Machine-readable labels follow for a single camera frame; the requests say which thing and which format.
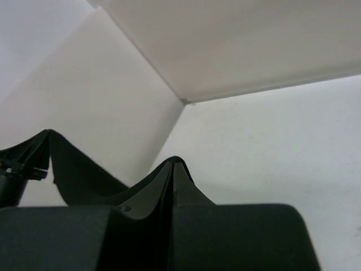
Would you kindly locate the black tank top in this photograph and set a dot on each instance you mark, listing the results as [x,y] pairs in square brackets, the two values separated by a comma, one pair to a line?
[81,181]

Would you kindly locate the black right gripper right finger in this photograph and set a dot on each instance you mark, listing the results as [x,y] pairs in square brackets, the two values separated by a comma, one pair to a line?
[188,248]

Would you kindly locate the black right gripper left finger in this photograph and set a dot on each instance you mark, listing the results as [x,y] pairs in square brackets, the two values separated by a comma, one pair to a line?
[148,220]

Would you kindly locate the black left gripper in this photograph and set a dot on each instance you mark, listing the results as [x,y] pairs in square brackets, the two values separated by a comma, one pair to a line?
[26,161]

